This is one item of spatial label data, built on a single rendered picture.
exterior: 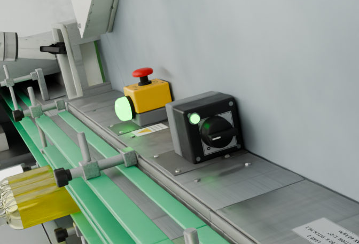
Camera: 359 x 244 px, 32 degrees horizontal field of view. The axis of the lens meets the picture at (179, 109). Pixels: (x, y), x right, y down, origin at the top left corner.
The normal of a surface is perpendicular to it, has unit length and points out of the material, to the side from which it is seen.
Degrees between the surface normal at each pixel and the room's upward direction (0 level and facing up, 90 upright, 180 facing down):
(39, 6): 90
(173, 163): 90
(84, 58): 90
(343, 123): 0
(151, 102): 90
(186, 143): 0
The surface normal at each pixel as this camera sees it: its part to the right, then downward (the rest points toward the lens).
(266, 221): -0.19, -0.95
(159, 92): 0.35, 0.15
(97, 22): 0.35, 0.90
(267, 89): -0.92, 0.26
